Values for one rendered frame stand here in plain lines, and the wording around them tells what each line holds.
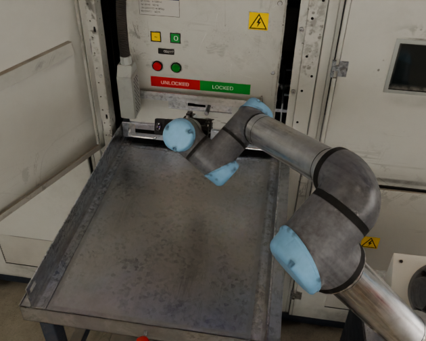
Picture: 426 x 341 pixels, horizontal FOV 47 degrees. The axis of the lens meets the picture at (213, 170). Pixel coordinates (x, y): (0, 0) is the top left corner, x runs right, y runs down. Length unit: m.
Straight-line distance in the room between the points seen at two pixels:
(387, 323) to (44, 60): 1.08
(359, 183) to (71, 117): 1.02
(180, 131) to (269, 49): 0.48
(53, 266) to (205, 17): 0.80
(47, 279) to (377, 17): 1.08
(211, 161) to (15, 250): 1.35
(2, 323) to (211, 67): 1.46
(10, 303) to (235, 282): 1.39
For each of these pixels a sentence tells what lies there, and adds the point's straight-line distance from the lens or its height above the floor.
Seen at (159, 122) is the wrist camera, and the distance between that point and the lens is 1.35.
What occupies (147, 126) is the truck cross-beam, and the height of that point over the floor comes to 0.92.
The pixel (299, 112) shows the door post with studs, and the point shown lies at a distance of 1.53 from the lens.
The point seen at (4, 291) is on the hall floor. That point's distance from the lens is 2.48.
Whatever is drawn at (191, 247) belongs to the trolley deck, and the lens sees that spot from 1.33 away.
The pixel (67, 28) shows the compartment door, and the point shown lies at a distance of 1.52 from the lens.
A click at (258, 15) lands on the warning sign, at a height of 1.32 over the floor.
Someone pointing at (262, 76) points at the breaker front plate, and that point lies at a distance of 1.52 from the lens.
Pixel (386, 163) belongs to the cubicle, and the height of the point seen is 0.90.
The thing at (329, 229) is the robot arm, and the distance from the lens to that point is 0.82.
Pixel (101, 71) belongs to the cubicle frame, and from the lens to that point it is 1.58.
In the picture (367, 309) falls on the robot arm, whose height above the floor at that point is 1.08.
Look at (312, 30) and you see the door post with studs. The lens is 1.41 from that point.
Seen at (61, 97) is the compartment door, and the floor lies 1.08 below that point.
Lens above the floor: 1.82
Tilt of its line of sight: 38 degrees down
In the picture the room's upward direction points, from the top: 1 degrees clockwise
